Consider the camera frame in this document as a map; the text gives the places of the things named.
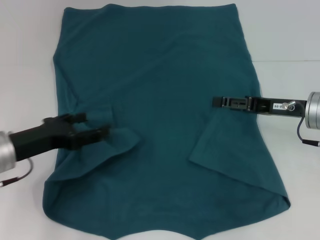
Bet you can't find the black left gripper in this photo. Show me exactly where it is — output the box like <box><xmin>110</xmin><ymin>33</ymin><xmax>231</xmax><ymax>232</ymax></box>
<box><xmin>8</xmin><ymin>112</ymin><xmax>111</xmax><ymax>161</ymax></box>

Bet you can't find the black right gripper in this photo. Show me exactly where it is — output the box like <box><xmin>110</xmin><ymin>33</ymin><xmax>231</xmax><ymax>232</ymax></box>
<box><xmin>212</xmin><ymin>95</ymin><xmax>308</xmax><ymax>117</ymax></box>

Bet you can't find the teal blue shirt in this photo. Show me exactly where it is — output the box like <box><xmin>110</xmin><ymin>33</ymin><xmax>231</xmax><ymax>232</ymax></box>
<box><xmin>41</xmin><ymin>2</ymin><xmax>292</xmax><ymax>240</ymax></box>

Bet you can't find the thin left gripper cable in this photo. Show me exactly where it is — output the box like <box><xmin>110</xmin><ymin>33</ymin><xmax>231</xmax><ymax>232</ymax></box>
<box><xmin>0</xmin><ymin>158</ymin><xmax>35</xmax><ymax>188</ymax></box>

